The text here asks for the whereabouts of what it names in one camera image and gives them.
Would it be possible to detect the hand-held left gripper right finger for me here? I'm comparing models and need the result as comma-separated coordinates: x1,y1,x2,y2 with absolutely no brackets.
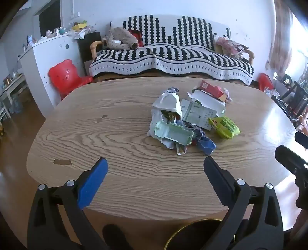
203,156,284,250

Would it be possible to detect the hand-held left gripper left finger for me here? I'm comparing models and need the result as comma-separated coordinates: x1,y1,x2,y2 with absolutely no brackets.
27,157,109,250

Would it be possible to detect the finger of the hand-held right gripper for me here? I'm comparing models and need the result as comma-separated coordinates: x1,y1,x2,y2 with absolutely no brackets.
275,145,308,174
295,131,308,145

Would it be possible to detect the black bin with gold rim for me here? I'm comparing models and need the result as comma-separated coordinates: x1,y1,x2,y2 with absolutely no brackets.
166,219,230,250

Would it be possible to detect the pale green carton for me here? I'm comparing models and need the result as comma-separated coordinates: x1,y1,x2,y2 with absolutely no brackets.
154,121,194,146

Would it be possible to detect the white paper bag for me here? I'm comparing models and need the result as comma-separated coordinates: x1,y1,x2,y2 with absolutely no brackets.
147,92,183,138

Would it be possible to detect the red cardboard box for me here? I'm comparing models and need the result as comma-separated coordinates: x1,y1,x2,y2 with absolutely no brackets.
198,80,228,102

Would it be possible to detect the blue crumpled wrapper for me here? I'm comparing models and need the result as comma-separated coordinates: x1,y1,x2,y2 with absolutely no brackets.
195,136,217,156

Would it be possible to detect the black chair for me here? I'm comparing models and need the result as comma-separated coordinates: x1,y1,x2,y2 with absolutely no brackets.
271,80,308,122

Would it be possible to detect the yellow-green snack wrapper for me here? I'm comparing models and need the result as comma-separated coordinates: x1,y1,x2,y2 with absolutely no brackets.
208,116,241,140

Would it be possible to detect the crumpled patterned paper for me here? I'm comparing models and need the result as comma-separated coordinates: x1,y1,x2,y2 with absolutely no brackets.
177,120,205,155

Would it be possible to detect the person's left foot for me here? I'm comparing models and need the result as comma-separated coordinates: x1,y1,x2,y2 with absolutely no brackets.
102,224,131,250

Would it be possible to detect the red plastic chair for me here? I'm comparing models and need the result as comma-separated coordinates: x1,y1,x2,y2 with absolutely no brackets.
258,73,275,92

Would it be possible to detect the white torn paper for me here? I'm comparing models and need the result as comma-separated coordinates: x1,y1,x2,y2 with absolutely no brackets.
188,89,227,117

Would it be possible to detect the pink curtain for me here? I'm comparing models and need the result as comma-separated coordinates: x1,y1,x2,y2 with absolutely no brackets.
265,0,293,78

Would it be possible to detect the red bear-shaped chair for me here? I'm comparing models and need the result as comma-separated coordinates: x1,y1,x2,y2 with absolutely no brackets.
48,59,93,99

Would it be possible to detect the pink clothes pile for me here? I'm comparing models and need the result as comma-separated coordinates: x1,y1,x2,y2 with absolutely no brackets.
215,36,249,59

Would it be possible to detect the white shelf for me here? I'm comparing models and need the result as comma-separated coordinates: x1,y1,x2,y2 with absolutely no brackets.
0,72,27,121

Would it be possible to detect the white cabinet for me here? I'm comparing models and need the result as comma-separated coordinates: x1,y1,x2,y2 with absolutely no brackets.
18,33,85,117

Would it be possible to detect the black white patterned blanket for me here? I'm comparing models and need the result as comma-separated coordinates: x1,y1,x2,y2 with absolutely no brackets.
89,15,254,86

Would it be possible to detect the wooden sofa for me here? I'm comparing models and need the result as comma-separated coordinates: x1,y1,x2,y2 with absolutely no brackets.
90,20,255,84

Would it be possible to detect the beige plush toy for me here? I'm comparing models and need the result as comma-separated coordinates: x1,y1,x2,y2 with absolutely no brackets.
102,27,140,50

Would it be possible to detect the red plaid cushion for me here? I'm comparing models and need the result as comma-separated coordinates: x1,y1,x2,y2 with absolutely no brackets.
127,30,144,48

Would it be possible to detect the yellow toy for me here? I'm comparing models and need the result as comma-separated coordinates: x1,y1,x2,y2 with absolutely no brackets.
72,21,88,32

